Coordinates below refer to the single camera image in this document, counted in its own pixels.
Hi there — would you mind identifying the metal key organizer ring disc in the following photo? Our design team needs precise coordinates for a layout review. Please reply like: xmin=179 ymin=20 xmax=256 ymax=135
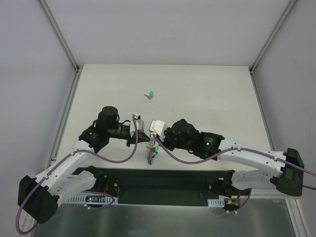
xmin=146 ymin=137 xmax=156 ymax=161

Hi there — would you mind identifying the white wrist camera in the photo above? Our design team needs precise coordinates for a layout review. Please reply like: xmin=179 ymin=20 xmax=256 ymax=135
xmin=129 ymin=114 xmax=144 ymax=137
xmin=149 ymin=120 xmax=168 ymax=141

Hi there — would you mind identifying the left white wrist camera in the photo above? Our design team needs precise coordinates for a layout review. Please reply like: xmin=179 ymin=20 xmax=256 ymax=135
xmin=129 ymin=114 xmax=144 ymax=137

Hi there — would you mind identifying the key with green tag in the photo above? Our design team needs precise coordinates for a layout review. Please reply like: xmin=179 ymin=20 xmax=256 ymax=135
xmin=144 ymin=91 xmax=154 ymax=100

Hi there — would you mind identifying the left white cable duct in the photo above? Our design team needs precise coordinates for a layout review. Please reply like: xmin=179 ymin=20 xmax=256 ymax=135
xmin=65 ymin=194 xmax=112 ymax=205

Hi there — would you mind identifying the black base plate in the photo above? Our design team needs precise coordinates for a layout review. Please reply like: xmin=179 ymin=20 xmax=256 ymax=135
xmin=75 ymin=167 xmax=247 ymax=205

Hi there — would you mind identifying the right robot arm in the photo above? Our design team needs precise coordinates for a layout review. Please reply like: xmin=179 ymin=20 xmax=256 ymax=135
xmin=151 ymin=119 xmax=304 ymax=197

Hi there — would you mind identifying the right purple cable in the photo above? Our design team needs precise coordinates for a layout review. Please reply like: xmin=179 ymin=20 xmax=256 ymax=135
xmin=152 ymin=133 xmax=316 ymax=218

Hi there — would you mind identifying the right white cable duct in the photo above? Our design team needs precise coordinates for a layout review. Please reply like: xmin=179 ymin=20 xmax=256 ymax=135
xmin=207 ymin=198 xmax=225 ymax=208

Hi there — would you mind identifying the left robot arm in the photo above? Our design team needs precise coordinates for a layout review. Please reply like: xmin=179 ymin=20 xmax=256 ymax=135
xmin=18 ymin=106 xmax=150 ymax=224

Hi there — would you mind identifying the blue tag key bunch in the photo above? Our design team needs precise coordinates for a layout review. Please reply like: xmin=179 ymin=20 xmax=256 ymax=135
xmin=149 ymin=152 xmax=158 ymax=159

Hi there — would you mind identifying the white cable duct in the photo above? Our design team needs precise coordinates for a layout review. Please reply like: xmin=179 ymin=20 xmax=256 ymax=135
xmin=207 ymin=198 xmax=225 ymax=208
xmin=65 ymin=194 xmax=112 ymax=205

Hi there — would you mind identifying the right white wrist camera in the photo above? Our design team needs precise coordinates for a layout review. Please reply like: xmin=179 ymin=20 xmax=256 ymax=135
xmin=149 ymin=120 xmax=168 ymax=141

